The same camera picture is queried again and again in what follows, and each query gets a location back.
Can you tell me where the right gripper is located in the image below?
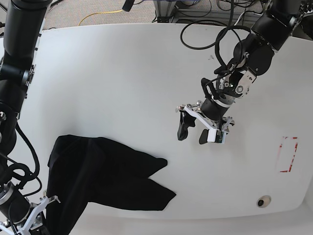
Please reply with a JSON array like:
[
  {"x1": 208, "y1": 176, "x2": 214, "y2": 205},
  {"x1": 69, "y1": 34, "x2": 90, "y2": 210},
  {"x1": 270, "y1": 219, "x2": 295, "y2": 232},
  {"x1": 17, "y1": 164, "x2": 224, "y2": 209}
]
[{"x1": 0, "y1": 190, "x2": 60, "y2": 235}]

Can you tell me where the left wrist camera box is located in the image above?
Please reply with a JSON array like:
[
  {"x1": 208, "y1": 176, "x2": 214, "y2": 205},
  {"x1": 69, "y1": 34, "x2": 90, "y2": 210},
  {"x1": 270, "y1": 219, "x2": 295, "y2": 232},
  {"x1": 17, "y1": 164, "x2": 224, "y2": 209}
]
[{"x1": 207, "y1": 129, "x2": 226, "y2": 144}]

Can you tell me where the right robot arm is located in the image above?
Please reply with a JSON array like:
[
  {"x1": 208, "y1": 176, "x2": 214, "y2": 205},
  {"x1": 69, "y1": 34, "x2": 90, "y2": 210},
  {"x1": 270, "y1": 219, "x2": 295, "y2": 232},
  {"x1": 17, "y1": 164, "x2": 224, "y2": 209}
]
[{"x1": 0, "y1": 0, "x2": 58, "y2": 235}]

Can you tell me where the yellow cable on floor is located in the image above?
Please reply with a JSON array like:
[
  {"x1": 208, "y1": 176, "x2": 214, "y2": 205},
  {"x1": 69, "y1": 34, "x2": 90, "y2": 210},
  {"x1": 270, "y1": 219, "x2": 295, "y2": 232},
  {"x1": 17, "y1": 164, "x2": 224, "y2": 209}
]
[{"x1": 78, "y1": 9, "x2": 123, "y2": 26}]

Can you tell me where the right table grommet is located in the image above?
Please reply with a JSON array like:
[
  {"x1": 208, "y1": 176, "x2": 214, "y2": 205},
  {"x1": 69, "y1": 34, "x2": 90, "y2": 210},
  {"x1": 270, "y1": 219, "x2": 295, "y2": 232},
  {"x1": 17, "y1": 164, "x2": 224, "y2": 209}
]
[{"x1": 256, "y1": 195, "x2": 271, "y2": 208}]

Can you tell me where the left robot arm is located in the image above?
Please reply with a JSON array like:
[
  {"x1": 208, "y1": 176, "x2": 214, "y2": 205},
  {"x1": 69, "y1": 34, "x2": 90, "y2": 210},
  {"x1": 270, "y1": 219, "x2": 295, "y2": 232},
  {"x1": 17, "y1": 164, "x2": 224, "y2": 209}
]
[{"x1": 176, "y1": 0, "x2": 313, "y2": 144}]

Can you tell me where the black T-shirt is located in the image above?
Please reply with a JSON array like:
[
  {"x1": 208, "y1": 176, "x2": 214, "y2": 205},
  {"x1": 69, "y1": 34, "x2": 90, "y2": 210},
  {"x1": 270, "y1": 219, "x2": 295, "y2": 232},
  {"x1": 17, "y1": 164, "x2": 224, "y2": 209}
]
[{"x1": 47, "y1": 135, "x2": 176, "y2": 235}]

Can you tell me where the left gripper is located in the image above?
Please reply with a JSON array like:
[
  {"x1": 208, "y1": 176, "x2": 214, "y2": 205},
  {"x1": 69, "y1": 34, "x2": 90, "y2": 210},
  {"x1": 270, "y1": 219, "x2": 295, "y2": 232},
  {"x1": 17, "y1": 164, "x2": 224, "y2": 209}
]
[{"x1": 176, "y1": 98, "x2": 235, "y2": 144}]

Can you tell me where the red tape rectangle marking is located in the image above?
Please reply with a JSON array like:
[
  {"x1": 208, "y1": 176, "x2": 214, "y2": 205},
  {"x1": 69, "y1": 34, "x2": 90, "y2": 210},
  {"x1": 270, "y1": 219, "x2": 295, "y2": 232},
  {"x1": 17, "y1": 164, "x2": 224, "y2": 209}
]
[{"x1": 276, "y1": 137, "x2": 299, "y2": 173}]

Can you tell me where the aluminium table leg frame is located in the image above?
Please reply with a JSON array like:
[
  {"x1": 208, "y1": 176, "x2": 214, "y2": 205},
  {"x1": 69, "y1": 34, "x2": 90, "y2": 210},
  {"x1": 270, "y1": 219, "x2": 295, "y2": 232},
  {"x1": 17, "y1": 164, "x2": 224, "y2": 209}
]
[{"x1": 152, "y1": 0, "x2": 179, "y2": 23}]

